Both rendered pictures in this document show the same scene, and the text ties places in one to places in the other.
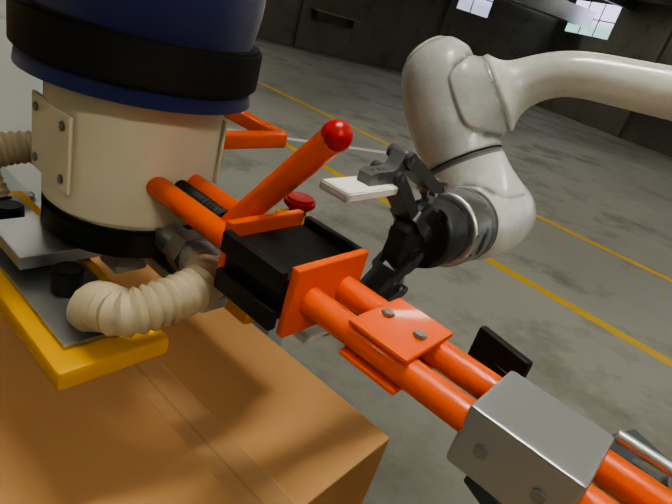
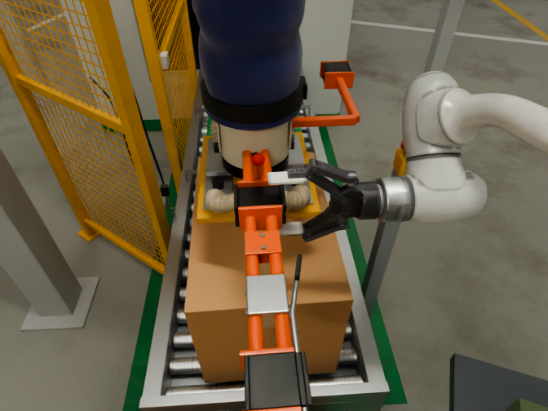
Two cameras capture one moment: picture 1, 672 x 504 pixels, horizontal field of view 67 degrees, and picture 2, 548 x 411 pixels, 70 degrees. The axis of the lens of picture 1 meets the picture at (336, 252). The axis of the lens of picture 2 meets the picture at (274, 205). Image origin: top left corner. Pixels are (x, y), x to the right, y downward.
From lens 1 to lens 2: 0.53 m
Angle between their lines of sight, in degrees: 45
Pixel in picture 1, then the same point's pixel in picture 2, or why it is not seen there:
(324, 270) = (253, 210)
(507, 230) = (426, 210)
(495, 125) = (439, 141)
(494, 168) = (431, 169)
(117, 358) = (217, 218)
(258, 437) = (289, 270)
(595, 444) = (274, 307)
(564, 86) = (489, 121)
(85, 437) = (227, 242)
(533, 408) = (268, 287)
